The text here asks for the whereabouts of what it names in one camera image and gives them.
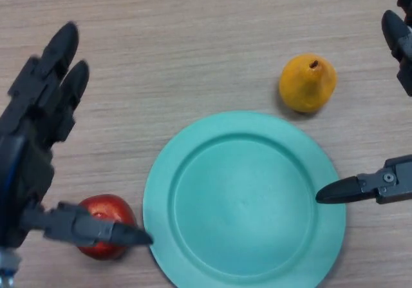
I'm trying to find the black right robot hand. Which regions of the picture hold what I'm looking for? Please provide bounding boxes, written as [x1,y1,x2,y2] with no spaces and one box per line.
[315,0,412,205]

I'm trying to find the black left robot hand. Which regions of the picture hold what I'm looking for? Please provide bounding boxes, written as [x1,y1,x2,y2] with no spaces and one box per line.
[0,21,154,249]

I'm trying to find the red apple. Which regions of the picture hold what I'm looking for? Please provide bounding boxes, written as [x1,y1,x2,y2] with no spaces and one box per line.
[77,194,136,260]

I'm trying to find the green round plate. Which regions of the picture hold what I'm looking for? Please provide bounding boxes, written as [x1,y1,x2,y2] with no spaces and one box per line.
[142,110,347,288]

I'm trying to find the yellow pear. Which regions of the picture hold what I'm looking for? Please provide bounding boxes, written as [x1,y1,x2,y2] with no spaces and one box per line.
[278,53,338,114]

